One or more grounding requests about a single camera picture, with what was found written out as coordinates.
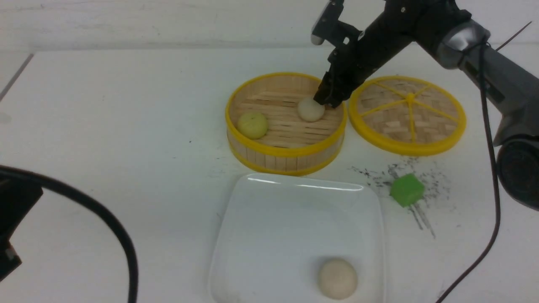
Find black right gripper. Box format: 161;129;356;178
313;8;415;109

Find white steamed bun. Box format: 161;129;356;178
318;258;358;300
296;98;326;122

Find yellow steamed bun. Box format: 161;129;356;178
237;112;268;140

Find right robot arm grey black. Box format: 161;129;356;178
311;0;539;210

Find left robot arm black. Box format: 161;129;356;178
0;178;43;281

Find white square plate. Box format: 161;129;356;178
208;174;387;303

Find white steamed bun on plate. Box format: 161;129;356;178
318;258;358;300

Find bamboo steamer basket yellow rims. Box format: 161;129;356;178
224;72;348;176

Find bamboo steamer lid yellow rim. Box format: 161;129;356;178
348;75;467;157

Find green cube block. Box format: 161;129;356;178
390;174;425;208

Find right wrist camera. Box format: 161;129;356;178
310;0;363;48

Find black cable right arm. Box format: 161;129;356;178
436;21;533;303

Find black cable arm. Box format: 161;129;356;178
0;165;139;303
436;21;533;303

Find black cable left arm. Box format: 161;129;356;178
0;165;139;303

